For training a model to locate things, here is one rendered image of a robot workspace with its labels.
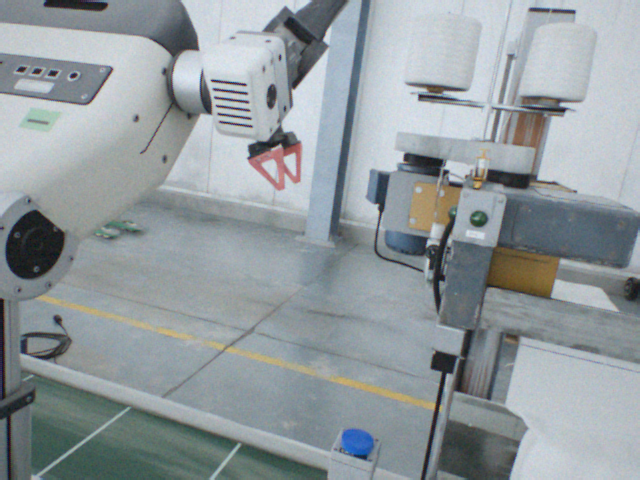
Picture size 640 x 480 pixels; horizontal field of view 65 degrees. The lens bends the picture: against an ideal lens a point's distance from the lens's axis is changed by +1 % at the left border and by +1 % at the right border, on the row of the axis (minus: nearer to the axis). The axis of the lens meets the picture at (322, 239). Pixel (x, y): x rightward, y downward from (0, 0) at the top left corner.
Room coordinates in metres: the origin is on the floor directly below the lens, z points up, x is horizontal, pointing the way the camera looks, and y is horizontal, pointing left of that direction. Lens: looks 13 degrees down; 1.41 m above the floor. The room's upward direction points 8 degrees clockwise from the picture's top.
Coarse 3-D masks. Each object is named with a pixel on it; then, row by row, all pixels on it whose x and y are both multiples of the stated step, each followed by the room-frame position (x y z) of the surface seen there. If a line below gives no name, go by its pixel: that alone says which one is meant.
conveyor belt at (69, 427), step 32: (32, 416) 1.40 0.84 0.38; (64, 416) 1.42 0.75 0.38; (96, 416) 1.44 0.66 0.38; (128, 416) 1.46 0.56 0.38; (32, 448) 1.26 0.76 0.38; (64, 448) 1.27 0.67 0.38; (96, 448) 1.29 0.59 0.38; (128, 448) 1.31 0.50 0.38; (160, 448) 1.33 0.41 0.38; (192, 448) 1.35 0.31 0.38; (224, 448) 1.37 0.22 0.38
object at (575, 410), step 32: (544, 352) 1.00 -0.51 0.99; (576, 352) 0.99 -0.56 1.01; (512, 384) 1.02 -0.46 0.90; (544, 384) 1.00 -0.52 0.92; (576, 384) 0.98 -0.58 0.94; (608, 384) 0.97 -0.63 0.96; (544, 416) 1.00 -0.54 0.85; (576, 416) 0.98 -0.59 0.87; (608, 416) 0.96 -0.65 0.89; (544, 448) 0.94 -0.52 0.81; (576, 448) 0.93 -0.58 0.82; (608, 448) 0.93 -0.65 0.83
